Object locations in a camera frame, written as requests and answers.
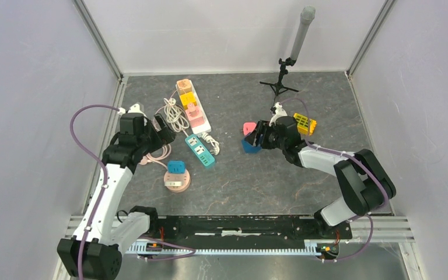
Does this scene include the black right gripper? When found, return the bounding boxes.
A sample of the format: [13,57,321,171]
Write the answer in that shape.
[244,120,286,151]

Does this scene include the dark blue cube socket adapter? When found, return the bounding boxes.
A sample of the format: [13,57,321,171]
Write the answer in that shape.
[241,138,261,154]

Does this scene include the pink plug adapter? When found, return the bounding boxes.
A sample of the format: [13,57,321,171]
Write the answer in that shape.
[243,122,257,137]

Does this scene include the light blue plug adapter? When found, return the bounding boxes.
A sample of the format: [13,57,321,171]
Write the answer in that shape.
[167,160,186,174]

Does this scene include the teal power strip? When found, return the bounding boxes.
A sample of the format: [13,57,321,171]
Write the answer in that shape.
[185,134,215,168]

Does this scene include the round pink socket hub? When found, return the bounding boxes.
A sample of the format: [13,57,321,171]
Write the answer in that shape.
[163,170,191,193]

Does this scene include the white square plug adapter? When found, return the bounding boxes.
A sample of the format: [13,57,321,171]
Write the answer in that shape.
[164,181,181,187]

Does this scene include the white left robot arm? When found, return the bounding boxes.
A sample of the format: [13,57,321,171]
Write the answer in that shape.
[57,113,176,279]

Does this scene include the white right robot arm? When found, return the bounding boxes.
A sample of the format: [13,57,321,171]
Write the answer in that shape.
[243,116,397,238]

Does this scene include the pink cube socket adapter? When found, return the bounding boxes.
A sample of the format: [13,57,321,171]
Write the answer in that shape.
[185,106,205,128]

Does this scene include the light pink charger plug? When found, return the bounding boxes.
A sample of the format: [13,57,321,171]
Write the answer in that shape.
[186,107,200,120]

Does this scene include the yellow cube socket adapter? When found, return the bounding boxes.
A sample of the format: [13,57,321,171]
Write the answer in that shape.
[179,92,197,110]

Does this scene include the tan cube socket adapter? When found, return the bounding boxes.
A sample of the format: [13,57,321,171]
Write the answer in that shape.
[176,79,193,96]

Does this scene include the white long power strip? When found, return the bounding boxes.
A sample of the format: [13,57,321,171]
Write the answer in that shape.
[176,79,211,137]

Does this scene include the yellow toy brick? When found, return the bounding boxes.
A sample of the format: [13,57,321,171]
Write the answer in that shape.
[293,113,317,136]

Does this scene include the black mini tripod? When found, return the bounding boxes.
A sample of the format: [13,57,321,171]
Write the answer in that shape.
[259,57,299,105]

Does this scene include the grey microphone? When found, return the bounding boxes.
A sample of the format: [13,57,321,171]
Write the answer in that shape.
[289,6,316,65]

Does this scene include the thick pink hub cable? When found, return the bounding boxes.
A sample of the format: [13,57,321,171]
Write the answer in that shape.
[139,143,173,166]

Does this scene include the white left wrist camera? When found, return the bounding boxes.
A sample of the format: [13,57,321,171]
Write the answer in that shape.
[117,103,146,117]

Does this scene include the thin pink charger cable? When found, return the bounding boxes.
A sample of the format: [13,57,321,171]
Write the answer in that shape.
[153,89,182,132]

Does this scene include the white loose cable bundle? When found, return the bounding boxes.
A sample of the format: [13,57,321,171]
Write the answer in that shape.
[163,97,191,134]

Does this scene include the white coiled power cord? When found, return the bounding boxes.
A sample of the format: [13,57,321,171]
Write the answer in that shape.
[201,132,221,156]

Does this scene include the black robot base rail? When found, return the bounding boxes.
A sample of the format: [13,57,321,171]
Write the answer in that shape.
[146,215,352,250]

